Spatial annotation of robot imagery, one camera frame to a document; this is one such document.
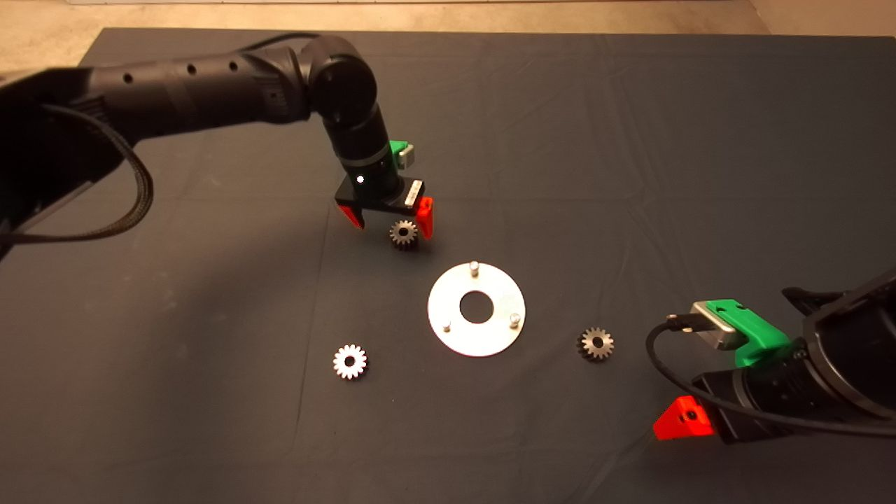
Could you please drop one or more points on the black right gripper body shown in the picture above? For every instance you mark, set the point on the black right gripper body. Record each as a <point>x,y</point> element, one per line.
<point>756,399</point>

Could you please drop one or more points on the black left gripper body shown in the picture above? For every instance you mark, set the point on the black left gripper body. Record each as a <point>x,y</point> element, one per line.
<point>371,189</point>

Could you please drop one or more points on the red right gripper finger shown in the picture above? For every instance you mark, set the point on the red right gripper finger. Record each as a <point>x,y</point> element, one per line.
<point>682,421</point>

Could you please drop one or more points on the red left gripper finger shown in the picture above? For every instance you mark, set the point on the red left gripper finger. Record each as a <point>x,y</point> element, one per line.
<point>425,217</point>
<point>353,215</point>

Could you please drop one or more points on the small steel planetary gear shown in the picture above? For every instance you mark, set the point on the small steel planetary gear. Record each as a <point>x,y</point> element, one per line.
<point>341,364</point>
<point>588,346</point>
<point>397,239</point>

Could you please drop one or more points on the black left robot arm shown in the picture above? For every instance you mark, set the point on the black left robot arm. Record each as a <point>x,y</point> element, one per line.
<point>210,91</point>

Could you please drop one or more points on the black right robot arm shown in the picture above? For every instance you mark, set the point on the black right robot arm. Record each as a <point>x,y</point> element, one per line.
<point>854,350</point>

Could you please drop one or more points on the round metal carrier plate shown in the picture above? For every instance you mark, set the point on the round metal carrier plate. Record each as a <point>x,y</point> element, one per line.
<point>455,294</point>

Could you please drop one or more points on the dark grey table cloth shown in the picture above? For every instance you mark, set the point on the dark grey table cloth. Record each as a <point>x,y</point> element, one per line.
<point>630,175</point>

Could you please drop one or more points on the green left camera mount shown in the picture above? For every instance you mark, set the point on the green left camera mount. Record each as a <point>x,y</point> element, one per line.
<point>397,148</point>

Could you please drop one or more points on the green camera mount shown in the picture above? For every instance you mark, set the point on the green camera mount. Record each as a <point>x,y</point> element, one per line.
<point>397,148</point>
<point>759,343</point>

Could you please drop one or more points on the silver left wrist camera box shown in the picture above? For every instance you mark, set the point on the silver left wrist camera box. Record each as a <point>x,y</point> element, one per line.
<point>409,155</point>

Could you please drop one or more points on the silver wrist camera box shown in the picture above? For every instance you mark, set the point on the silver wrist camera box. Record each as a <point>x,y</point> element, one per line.
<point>409,155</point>
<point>719,329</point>

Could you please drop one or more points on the green right camera mount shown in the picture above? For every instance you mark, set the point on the green right camera mount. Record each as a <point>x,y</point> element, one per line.
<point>759,343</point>

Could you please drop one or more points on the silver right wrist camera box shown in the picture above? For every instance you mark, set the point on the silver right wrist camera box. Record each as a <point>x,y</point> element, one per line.
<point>719,329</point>

